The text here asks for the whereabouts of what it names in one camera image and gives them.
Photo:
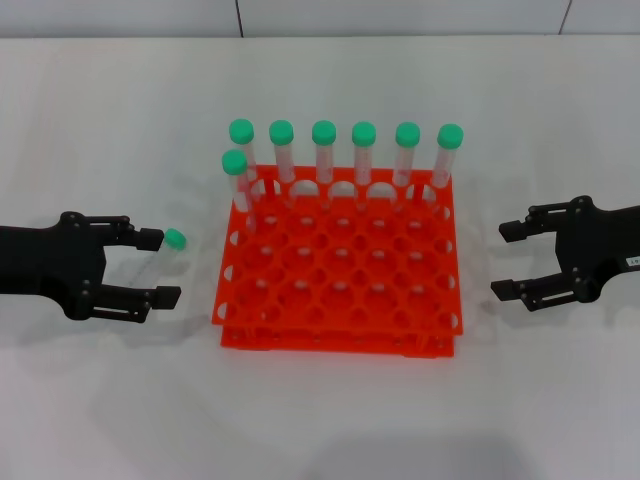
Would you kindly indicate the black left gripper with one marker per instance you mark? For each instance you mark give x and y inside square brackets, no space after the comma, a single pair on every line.
[45,260]

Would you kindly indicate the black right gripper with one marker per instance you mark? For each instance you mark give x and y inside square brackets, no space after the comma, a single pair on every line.
[595,245]

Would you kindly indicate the green-capped clear test tube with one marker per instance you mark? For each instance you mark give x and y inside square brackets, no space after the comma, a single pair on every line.
[324,132]
[241,131]
[364,134]
[281,132]
[174,238]
[450,136]
[407,135]
[234,162]

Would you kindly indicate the orange test tube rack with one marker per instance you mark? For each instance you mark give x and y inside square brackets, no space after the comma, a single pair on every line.
[350,331]

